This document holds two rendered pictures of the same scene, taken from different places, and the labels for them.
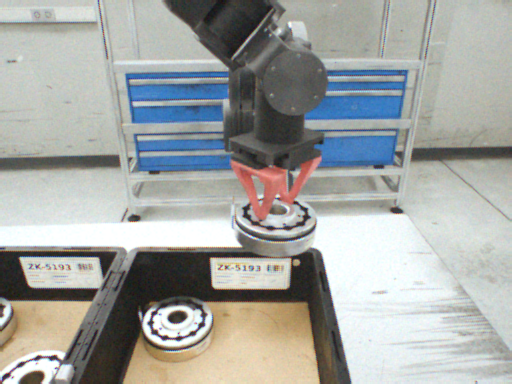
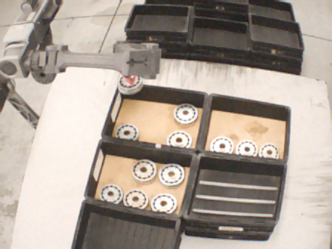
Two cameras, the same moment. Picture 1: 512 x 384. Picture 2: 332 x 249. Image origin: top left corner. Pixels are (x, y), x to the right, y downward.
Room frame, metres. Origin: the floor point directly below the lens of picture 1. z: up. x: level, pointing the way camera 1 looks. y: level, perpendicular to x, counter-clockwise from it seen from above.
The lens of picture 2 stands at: (-0.04, 1.18, 2.50)
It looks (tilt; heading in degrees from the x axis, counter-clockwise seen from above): 54 degrees down; 287
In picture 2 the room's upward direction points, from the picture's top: 6 degrees counter-clockwise
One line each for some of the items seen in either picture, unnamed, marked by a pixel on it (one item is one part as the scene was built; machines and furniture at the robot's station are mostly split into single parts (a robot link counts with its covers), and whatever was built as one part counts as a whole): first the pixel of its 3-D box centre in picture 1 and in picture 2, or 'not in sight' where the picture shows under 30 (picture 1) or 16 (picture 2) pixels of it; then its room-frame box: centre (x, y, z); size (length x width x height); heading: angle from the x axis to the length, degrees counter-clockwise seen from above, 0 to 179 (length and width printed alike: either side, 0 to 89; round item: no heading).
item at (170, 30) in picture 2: not in sight; (161, 38); (0.57, -0.96, 0.37); 0.40 x 0.30 x 0.45; 3
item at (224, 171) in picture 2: not in sight; (238, 196); (-0.06, 0.35, 0.87); 0.40 x 0.30 x 0.11; 0
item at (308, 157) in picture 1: (281, 175); not in sight; (0.46, -0.03, 1.09); 0.07 x 0.07 x 0.09; 47
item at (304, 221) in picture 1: (276, 214); (130, 80); (0.45, -0.02, 1.04); 0.10 x 0.10 x 0.01
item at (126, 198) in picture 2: not in sight; (135, 199); (0.34, 0.42, 0.86); 0.10 x 0.10 x 0.01
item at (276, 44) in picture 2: not in sight; (275, 52); (-0.23, -1.02, 0.37); 0.40 x 0.30 x 0.45; 4
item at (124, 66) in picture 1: (269, 64); not in sight; (2.27, -0.06, 0.91); 1.70 x 0.10 x 0.05; 93
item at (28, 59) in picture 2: not in sight; (32, 60); (0.72, 0.24, 1.45); 0.09 x 0.08 x 0.12; 93
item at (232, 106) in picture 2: not in sight; (248, 135); (-0.06, 0.05, 0.87); 0.40 x 0.30 x 0.11; 0
